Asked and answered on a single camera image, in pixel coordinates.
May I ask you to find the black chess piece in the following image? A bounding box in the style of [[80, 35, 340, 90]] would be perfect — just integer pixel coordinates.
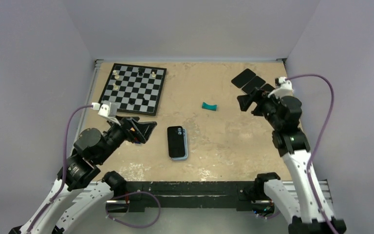
[[142, 98, 149, 105], [138, 68, 145, 76]]

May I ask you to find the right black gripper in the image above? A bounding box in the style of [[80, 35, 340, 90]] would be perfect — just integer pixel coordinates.
[[237, 87, 284, 130]]

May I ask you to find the black phone case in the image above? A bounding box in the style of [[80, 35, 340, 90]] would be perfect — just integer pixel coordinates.
[[167, 126, 185, 159]]

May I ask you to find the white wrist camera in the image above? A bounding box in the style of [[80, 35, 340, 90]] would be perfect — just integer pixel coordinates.
[[92, 101, 119, 124], [267, 77, 294, 99]]

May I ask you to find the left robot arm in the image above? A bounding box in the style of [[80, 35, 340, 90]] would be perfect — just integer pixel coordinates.
[[10, 117, 157, 234]]

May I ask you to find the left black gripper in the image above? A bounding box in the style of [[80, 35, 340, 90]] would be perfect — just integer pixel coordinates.
[[96, 114, 156, 163]]

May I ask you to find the teal curved block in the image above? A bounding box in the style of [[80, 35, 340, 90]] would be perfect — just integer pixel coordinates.
[[202, 102, 217, 111]]

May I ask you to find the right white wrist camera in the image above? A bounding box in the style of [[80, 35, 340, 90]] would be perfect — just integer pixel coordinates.
[[267, 77, 294, 99]]

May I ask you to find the light blue phone case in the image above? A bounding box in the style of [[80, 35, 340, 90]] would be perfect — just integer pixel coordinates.
[[171, 128, 188, 161]]

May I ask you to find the black white chessboard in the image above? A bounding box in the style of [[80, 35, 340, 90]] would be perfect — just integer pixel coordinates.
[[99, 63, 167, 116]]

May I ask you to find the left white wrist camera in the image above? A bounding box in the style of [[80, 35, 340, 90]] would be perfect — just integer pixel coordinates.
[[92, 101, 119, 124]]

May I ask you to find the black phone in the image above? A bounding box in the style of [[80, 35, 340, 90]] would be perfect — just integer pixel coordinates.
[[231, 68, 256, 88]]

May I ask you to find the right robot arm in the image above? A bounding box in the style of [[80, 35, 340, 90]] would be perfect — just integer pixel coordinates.
[[237, 89, 347, 234]]

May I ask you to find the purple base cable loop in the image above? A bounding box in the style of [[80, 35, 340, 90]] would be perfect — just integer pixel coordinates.
[[105, 191, 162, 229]]

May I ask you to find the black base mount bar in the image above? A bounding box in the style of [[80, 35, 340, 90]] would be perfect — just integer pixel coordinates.
[[103, 180, 286, 214]]

